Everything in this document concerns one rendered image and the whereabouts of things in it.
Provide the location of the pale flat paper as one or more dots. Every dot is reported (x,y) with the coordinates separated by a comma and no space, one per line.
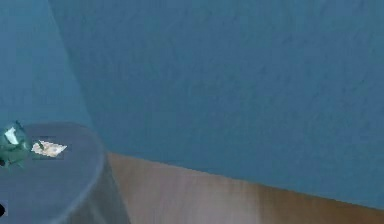
(49,149)

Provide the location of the small black object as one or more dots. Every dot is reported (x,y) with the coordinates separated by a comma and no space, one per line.
(1,210)

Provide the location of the green glass statue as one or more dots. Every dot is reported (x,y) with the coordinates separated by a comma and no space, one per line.
(13,146)

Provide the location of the round blue-grey table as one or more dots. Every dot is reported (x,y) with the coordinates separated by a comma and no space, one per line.
(60,186)

